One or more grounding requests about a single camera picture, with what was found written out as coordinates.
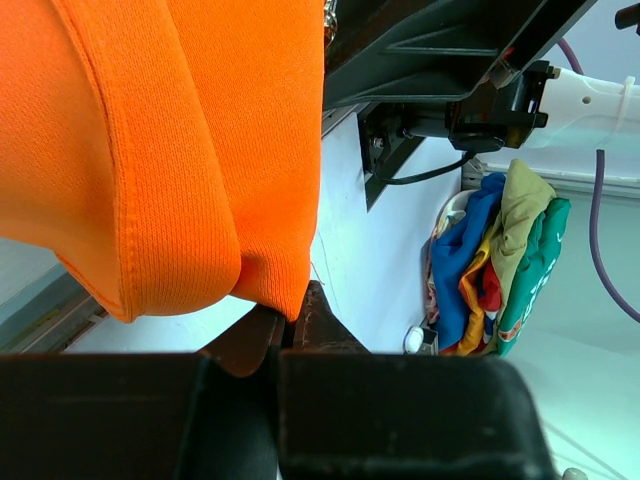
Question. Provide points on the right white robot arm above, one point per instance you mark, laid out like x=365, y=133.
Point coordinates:
x=543, y=106

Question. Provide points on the orange zip jacket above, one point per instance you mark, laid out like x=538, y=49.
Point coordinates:
x=168, y=152

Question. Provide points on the colourful cloth pile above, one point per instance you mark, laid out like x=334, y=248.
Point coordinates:
x=492, y=251

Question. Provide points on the small white round object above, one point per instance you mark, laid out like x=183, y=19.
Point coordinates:
x=414, y=340

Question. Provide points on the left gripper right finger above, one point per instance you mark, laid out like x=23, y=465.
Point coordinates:
x=347, y=413

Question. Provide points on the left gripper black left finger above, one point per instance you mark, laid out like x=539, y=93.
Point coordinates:
x=202, y=415

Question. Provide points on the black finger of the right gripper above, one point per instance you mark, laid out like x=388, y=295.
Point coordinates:
x=437, y=51

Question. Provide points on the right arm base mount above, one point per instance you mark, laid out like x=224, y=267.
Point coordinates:
x=395, y=150

